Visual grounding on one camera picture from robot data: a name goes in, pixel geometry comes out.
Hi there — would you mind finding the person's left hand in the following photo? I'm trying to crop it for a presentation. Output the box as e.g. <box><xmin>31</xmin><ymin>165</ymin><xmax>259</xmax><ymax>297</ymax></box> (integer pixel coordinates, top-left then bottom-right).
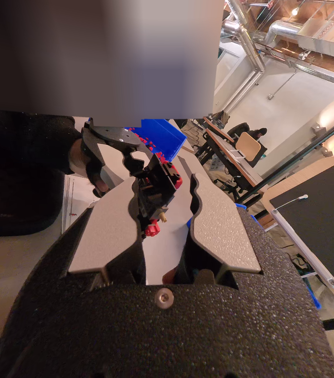
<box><xmin>69</xmin><ymin>138</ymin><xmax>111</xmax><ymax>198</ymax></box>

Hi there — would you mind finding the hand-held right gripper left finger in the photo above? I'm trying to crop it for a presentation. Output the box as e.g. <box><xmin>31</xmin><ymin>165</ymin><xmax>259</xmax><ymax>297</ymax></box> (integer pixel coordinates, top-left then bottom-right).
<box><xmin>67</xmin><ymin>177</ymin><xmax>144</xmax><ymax>274</ymax></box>

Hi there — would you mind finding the white instruction booklet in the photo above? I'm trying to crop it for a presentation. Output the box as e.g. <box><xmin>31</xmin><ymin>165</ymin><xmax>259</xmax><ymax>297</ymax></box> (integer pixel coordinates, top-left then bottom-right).
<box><xmin>61</xmin><ymin>174</ymin><xmax>108</xmax><ymax>234</ymax></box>

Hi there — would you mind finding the black diagonal pole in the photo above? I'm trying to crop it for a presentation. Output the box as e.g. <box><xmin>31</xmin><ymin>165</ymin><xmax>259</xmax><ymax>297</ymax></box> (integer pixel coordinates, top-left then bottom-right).
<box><xmin>238</xmin><ymin>110</ymin><xmax>334</xmax><ymax>207</ymax></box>

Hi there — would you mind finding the person's left forearm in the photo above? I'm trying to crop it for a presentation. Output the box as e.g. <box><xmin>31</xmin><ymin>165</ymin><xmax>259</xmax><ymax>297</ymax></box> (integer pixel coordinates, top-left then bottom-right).
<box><xmin>0</xmin><ymin>108</ymin><xmax>82</xmax><ymax>178</ymax></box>

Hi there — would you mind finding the silver round duct pipe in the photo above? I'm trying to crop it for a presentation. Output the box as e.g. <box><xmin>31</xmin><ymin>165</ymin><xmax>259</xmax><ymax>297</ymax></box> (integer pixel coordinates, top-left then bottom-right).
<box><xmin>214</xmin><ymin>0</ymin><xmax>266</xmax><ymax>116</ymax></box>

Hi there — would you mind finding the large silver ventilation duct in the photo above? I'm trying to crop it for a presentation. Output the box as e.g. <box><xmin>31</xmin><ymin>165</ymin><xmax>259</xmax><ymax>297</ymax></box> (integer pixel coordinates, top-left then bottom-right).
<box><xmin>264</xmin><ymin>16</ymin><xmax>334</xmax><ymax>61</ymax></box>

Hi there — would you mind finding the pile of red lego pieces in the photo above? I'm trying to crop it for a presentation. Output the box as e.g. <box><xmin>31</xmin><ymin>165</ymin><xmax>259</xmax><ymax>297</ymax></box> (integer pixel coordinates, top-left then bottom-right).
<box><xmin>123</xmin><ymin>126</ymin><xmax>165</xmax><ymax>160</ymax></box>

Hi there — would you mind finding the person's black pants leg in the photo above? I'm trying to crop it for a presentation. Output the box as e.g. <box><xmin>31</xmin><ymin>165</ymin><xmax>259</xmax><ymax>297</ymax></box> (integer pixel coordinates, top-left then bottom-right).
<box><xmin>0</xmin><ymin>174</ymin><xmax>65</xmax><ymax>237</ymax></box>

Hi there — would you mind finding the light wood rounded frame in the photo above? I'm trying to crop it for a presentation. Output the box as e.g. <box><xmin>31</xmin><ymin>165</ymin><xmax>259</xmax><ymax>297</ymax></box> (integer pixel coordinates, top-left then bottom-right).
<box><xmin>262</xmin><ymin>157</ymin><xmax>334</xmax><ymax>207</ymax></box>

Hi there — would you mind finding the blue plastic bin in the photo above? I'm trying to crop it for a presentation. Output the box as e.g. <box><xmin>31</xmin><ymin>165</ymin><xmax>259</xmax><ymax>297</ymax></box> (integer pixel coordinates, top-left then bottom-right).
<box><xmin>88</xmin><ymin>118</ymin><xmax>189</xmax><ymax>159</ymax></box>
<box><xmin>186</xmin><ymin>203</ymin><xmax>322</xmax><ymax>310</ymax></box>

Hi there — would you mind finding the light wood chair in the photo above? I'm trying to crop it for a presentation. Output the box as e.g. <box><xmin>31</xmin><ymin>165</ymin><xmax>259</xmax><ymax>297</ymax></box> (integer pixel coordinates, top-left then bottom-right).
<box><xmin>235</xmin><ymin>131</ymin><xmax>262</xmax><ymax>162</ymax></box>

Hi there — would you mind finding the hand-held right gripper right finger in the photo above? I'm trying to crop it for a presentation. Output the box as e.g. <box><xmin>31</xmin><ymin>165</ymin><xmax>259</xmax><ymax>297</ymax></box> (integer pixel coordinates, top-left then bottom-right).
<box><xmin>189</xmin><ymin>173</ymin><xmax>262</xmax><ymax>273</ymax></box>

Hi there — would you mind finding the wooden office desk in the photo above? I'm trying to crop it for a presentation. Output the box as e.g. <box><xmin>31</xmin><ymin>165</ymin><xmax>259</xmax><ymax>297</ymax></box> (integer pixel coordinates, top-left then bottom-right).
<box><xmin>203</xmin><ymin>116</ymin><xmax>264</xmax><ymax>204</ymax></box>

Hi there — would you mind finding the black felt panel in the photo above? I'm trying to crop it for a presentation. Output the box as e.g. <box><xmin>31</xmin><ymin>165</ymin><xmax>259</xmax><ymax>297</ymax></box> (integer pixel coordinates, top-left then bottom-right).
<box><xmin>270</xmin><ymin>154</ymin><xmax>334</xmax><ymax>314</ymax></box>

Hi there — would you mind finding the silver panel rail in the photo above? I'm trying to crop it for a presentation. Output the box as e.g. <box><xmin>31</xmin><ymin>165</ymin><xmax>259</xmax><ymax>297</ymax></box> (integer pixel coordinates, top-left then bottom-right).
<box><xmin>270</xmin><ymin>207</ymin><xmax>334</xmax><ymax>290</ymax></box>

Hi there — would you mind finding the black red lego car model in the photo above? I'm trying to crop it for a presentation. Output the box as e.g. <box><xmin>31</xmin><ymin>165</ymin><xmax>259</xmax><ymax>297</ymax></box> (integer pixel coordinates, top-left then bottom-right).
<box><xmin>129</xmin><ymin>152</ymin><xmax>183</xmax><ymax>238</ymax></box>

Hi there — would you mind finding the person's right hand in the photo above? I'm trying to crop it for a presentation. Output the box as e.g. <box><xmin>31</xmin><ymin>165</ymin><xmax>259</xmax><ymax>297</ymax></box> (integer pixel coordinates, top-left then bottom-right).
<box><xmin>162</xmin><ymin>266</ymin><xmax>180</xmax><ymax>285</ymax></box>

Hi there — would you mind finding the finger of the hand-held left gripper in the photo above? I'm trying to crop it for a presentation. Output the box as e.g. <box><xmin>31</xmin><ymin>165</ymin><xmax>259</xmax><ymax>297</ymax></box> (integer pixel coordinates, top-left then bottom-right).
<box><xmin>131</xmin><ymin>151</ymin><xmax>148</xmax><ymax>166</ymax></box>
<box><xmin>97</xmin><ymin>143</ymin><xmax>144</xmax><ymax>190</ymax></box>

